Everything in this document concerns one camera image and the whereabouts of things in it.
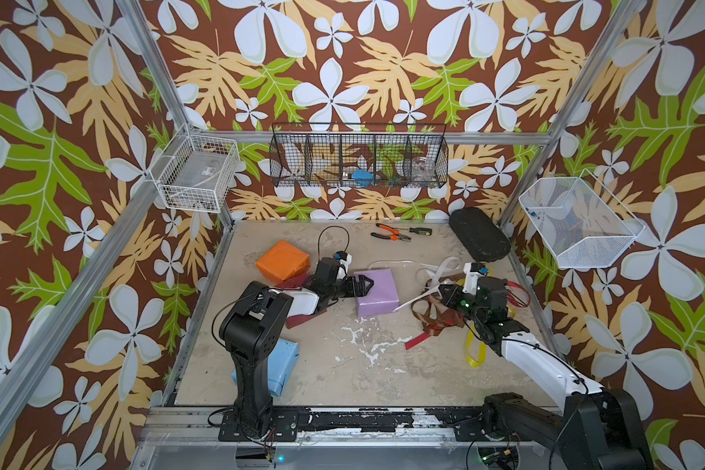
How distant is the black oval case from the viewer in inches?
42.1

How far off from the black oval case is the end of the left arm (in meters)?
0.49

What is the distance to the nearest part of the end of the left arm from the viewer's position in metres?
0.78
